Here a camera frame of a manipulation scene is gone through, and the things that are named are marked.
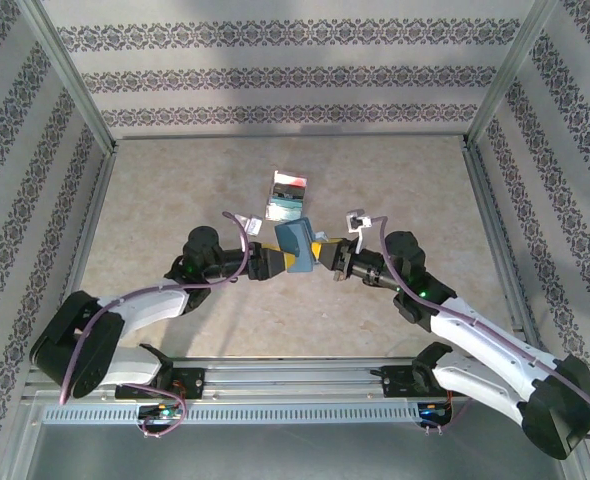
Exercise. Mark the aluminium side rail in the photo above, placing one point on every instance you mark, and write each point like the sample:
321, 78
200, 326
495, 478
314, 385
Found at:
490, 210
92, 215

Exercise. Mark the black card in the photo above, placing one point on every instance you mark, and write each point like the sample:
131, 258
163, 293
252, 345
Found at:
287, 191

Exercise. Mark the white card red circle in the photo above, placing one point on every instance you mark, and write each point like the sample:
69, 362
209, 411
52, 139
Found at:
287, 177

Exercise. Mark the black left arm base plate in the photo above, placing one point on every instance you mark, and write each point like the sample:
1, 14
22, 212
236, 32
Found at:
195, 382

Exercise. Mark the blue card holder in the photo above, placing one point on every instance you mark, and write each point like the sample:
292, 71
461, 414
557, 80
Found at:
295, 240

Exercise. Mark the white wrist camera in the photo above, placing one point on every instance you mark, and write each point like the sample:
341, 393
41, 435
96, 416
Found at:
255, 225
347, 221

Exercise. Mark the aluminium frame post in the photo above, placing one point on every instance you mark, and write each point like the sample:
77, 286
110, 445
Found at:
70, 75
509, 75

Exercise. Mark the clear acrylic card box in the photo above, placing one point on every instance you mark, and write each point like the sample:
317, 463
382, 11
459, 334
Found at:
287, 197

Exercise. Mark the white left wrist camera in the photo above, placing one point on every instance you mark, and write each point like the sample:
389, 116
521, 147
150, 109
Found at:
255, 225

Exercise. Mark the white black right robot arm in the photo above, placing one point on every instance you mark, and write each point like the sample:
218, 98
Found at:
485, 330

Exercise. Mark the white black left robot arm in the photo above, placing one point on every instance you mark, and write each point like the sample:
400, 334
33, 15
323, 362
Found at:
140, 302

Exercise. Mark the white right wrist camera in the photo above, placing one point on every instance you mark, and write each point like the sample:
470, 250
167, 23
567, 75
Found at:
347, 221

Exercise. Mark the aluminium mounting rail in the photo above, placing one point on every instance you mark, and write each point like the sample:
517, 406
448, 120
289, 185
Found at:
295, 380

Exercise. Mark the teal card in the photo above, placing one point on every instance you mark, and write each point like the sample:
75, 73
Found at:
282, 210

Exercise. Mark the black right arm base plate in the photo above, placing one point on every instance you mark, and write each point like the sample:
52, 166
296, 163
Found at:
397, 382

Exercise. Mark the aluminium back rail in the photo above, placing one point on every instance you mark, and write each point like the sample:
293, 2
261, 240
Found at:
295, 136

